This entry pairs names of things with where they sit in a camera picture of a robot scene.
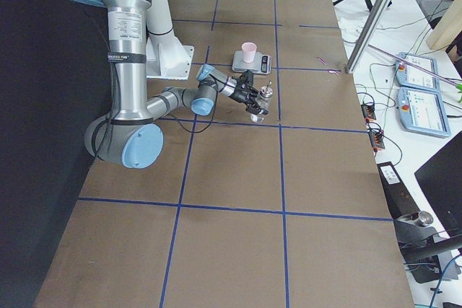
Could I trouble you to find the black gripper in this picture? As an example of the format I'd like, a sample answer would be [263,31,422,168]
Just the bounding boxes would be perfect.
[230,84,268,115]

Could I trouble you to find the glass sauce bottle metal spout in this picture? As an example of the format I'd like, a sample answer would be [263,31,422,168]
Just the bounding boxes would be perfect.
[250,81,274,123]

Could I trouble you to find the pink plastic cup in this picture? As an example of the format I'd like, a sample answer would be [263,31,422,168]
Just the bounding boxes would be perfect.
[241,42,257,63]

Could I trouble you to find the white digital kitchen scale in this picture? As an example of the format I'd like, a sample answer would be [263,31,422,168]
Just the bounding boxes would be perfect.
[232,50,271,75]

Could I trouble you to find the black orange connector block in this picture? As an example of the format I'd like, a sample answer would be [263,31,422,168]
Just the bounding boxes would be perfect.
[360,103,376,123]
[368,128,385,152]

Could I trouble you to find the crumpled white paper towels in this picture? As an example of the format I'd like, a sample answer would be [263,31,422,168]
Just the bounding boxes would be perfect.
[339,17,365,44]

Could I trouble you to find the far teach pendant tablet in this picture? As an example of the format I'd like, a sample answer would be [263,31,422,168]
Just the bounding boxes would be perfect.
[395,52,440,91]

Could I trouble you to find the teach pendant tablet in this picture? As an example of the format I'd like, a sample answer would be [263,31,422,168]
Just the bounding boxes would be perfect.
[397,87,451,138]
[395,52,440,91]

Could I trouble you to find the near teach pendant tablet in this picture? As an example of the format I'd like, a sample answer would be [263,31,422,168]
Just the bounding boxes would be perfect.
[397,87,451,138]

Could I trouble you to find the black monitor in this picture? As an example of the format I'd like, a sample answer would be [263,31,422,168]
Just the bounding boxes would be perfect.
[414,133,461,235]

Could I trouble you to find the wooden board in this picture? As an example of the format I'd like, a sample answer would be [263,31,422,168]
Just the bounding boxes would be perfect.
[427,0,461,50]

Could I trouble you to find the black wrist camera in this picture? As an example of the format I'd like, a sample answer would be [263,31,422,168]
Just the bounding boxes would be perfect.
[237,70,253,89]

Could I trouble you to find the black camera cable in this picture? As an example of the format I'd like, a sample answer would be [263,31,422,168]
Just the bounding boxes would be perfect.
[158,104,232,134]

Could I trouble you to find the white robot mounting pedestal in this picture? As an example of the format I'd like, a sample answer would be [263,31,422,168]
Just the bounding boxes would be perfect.
[146,31,194,80]

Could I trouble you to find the aluminium frame post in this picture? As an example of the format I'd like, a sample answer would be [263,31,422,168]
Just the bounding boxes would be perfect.
[346,0,390,74]

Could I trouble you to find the green handled reach grabber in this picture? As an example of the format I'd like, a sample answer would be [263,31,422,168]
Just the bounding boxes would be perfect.
[367,44,461,94]

